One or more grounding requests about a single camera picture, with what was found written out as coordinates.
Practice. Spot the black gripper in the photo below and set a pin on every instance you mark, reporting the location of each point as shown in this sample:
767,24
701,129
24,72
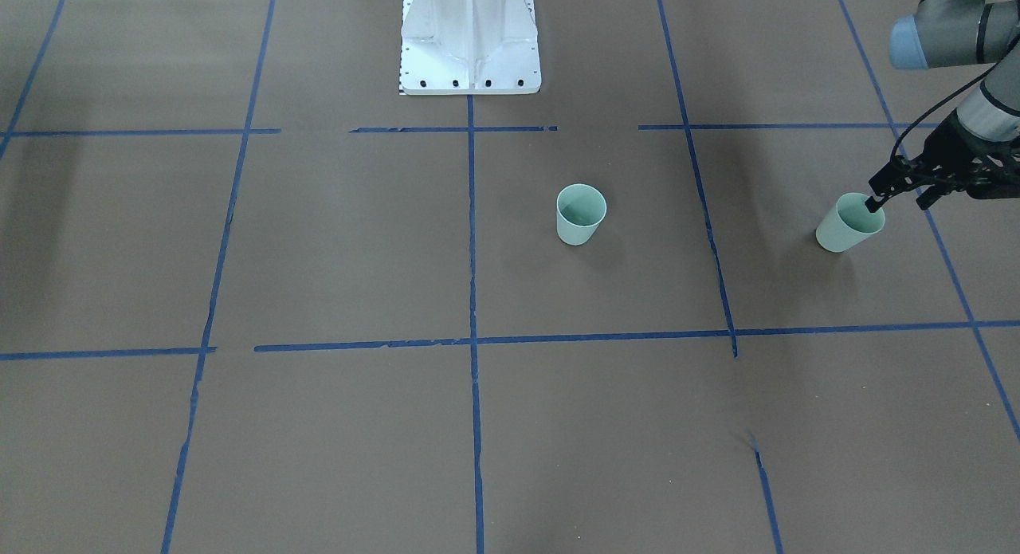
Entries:
955,148

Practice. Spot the pale green cup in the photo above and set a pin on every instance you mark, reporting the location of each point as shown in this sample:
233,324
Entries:
849,222
580,210

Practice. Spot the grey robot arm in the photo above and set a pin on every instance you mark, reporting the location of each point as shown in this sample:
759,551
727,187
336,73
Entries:
949,33

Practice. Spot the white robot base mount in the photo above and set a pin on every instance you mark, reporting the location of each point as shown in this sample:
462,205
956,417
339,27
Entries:
469,47

